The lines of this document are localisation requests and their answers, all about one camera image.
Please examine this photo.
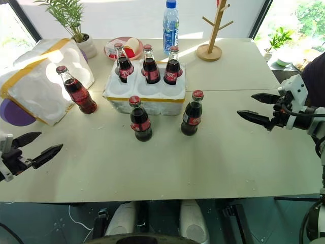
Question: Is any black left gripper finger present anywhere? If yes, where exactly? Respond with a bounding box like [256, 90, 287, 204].
[32, 143, 64, 170]
[12, 131, 42, 149]

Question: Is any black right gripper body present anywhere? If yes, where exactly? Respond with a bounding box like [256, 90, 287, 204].
[270, 90, 293, 131]

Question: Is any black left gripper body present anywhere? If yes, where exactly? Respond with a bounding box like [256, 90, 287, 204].
[1, 145, 36, 176]

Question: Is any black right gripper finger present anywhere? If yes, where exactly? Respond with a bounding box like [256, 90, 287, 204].
[251, 93, 280, 105]
[236, 110, 274, 132]

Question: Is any white foam lid, yellow tape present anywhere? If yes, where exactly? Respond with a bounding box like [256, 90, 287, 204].
[0, 38, 95, 127]

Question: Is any glass cola bottle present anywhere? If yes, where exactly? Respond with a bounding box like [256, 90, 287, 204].
[180, 89, 205, 137]
[55, 65, 98, 115]
[163, 45, 182, 86]
[141, 44, 161, 85]
[128, 95, 153, 142]
[113, 42, 135, 84]

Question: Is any white foam bottle tray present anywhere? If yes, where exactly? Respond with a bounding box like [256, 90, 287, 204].
[102, 59, 187, 116]

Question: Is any large purple ball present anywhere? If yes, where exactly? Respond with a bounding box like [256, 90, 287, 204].
[0, 99, 37, 127]

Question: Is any green bowl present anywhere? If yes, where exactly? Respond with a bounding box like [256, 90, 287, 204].
[276, 57, 293, 68]

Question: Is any dark rounded shape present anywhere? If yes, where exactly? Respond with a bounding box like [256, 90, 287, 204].
[301, 54, 325, 108]

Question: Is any woven brown basket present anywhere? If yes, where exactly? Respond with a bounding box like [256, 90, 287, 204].
[291, 58, 312, 72]

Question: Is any small plant in white pot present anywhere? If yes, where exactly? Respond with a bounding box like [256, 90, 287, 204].
[263, 26, 293, 62]

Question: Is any wooden mug tree stand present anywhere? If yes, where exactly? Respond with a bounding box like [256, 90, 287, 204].
[196, 0, 235, 62]

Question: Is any white robot leg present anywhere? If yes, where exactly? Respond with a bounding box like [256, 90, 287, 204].
[105, 200, 138, 237]
[179, 199, 210, 244]

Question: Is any green plant in white pot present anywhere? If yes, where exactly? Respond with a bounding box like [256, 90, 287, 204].
[34, 0, 98, 60]

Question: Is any blue plastic water bottle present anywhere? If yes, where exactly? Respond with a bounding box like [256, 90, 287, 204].
[162, 0, 180, 58]

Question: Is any pink plate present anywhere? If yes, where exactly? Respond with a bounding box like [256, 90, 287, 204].
[104, 36, 144, 61]

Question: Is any beige toy bread slice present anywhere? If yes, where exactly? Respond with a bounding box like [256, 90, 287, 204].
[124, 37, 141, 54]

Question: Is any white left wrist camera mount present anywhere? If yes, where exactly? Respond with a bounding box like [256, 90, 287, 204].
[0, 133, 14, 182]

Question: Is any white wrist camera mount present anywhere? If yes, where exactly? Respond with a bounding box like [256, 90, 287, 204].
[277, 74, 309, 131]
[0, 133, 14, 182]

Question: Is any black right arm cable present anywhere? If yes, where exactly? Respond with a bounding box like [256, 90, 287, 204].
[280, 104, 325, 160]

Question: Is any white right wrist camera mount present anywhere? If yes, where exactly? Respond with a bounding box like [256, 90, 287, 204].
[277, 74, 309, 131]

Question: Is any white floor cable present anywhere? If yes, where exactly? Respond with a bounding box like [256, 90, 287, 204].
[68, 204, 95, 232]

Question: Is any black window frame post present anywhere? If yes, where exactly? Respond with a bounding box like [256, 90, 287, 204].
[249, 0, 274, 40]
[3, 0, 42, 42]

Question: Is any black table leg frame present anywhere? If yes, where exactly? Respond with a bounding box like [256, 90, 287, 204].
[221, 202, 252, 244]
[93, 207, 110, 244]

